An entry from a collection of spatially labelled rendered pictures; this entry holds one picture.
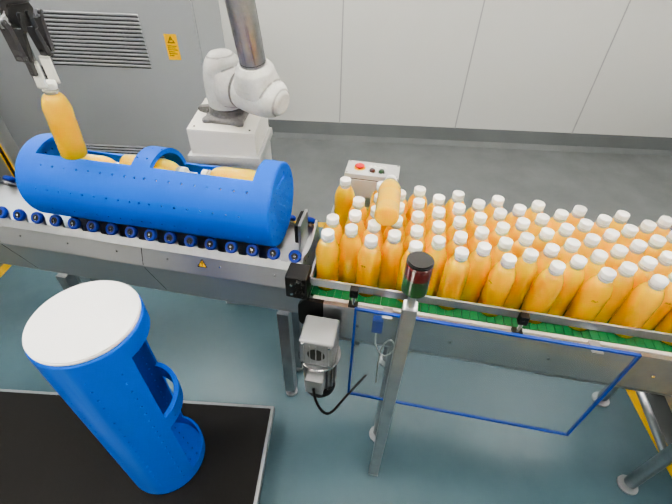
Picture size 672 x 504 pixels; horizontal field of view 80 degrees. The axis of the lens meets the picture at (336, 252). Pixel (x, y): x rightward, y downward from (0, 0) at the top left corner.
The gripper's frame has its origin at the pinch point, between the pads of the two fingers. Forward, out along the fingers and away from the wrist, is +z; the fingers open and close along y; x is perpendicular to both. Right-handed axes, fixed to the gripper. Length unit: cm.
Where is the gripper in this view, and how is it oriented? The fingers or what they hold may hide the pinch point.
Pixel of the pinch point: (44, 72)
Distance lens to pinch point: 141.9
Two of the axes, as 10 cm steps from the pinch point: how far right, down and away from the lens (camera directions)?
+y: -1.9, 6.5, -7.3
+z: -0.4, 7.4, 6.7
